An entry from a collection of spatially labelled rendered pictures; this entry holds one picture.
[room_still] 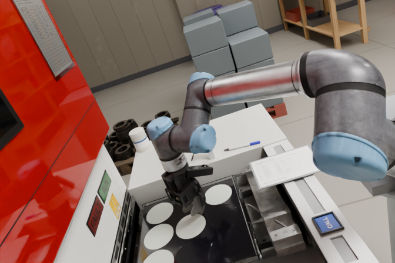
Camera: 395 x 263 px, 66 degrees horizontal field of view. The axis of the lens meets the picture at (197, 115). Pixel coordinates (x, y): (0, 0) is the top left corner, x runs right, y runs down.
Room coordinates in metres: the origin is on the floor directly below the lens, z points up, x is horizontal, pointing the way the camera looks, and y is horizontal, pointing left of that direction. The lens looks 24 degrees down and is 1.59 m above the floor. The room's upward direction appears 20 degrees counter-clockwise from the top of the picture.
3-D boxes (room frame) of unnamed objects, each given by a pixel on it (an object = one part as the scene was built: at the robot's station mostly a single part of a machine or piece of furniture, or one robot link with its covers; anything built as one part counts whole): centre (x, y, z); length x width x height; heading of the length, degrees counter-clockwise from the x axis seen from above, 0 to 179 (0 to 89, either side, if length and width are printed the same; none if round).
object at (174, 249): (0.76, 0.14, 0.90); 0.34 x 0.34 x 0.01; 87
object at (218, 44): (3.45, -0.58, 0.58); 1.20 x 0.77 x 1.15; 174
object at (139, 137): (1.27, 0.29, 1.01); 0.07 x 0.07 x 0.10
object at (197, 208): (0.77, 0.10, 0.95); 0.06 x 0.03 x 0.09; 130
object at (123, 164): (3.16, 0.84, 0.21); 1.14 x 0.82 x 0.41; 84
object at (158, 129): (0.78, 0.11, 1.21); 0.09 x 0.08 x 0.11; 51
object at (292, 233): (0.60, -0.11, 0.89); 0.08 x 0.03 x 0.03; 87
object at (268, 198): (0.76, -0.12, 0.87); 0.36 x 0.08 x 0.03; 177
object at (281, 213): (0.68, -0.12, 0.89); 0.08 x 0.03 x 0.03; 87
